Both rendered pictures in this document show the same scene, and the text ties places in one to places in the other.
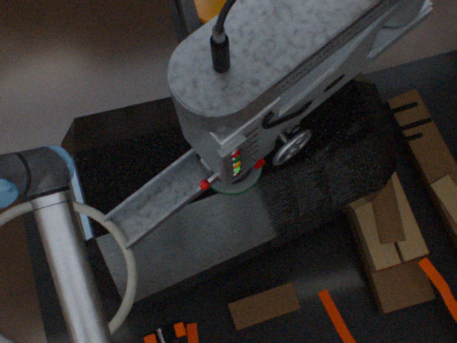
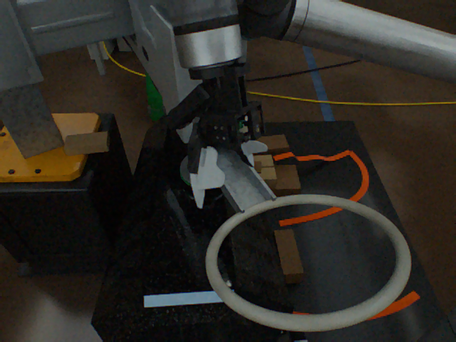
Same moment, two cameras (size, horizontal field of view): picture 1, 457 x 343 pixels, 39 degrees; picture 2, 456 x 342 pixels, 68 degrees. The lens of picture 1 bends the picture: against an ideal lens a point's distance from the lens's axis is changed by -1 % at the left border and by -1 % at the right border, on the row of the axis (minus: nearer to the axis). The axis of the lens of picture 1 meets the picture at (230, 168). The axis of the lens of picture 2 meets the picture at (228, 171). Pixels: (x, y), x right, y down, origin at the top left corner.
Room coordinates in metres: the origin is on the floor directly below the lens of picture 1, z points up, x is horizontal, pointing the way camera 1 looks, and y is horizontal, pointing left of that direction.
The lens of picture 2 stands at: (0.37, 1.03, 1.91)
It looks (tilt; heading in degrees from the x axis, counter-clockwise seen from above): 46 degrees down; 278
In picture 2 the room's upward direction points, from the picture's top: straight up
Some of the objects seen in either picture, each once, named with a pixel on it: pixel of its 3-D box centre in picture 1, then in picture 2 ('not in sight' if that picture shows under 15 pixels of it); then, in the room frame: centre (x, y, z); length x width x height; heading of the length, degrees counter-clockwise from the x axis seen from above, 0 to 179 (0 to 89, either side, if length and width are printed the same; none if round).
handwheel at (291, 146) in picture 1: (284, 138); not in sight; (0.59, -0.17, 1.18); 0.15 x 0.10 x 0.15; 124
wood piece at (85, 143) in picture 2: not in sight; (87, 143); (1.24, -0.13, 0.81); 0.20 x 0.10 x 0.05; 18
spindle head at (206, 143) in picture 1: (248, 103); (189, 65); (0.67, -0.07, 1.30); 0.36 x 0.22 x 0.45; 124
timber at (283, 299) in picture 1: (263, 306); (286, 255); (0.17, -0.09, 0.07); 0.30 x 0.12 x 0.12; 103
